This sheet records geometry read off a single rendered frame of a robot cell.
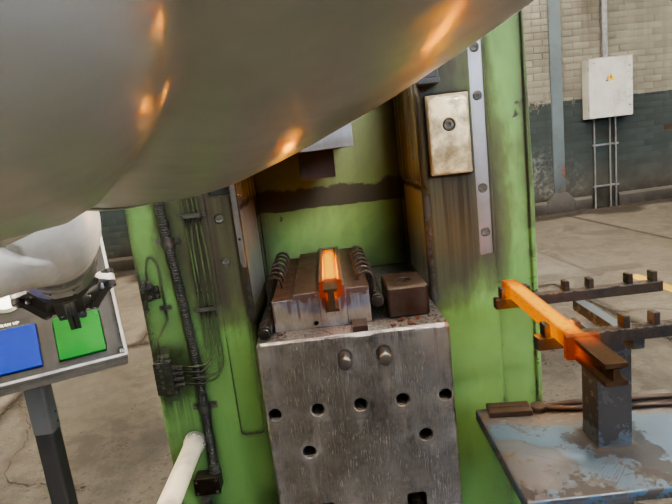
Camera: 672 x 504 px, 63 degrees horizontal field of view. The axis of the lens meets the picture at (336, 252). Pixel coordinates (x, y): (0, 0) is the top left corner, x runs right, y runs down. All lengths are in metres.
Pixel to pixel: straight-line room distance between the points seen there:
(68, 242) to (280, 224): 1.06
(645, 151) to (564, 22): 2.07
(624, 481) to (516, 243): 0.55
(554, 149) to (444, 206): 6.71
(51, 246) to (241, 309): 0.78
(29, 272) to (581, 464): 0.88
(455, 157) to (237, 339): 0.64
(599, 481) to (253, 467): 0.79
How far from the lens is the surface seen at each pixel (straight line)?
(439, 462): 1.22
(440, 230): 1.25
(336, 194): 1.55
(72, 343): 1.04
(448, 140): 1.22
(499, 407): 1.20
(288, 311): 1.12
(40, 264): 0.57
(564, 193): 8.00
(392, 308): 1.13
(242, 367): 1.33
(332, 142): 1.07
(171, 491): 1.23
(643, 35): 8.64
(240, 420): 1.39
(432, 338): 1.10
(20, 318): 1.07
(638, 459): 1.10
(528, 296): 1.02
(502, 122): 1.28
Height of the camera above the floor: 1.28
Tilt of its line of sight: 11 degrees down
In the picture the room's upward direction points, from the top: 7 degrees counter-clockwise
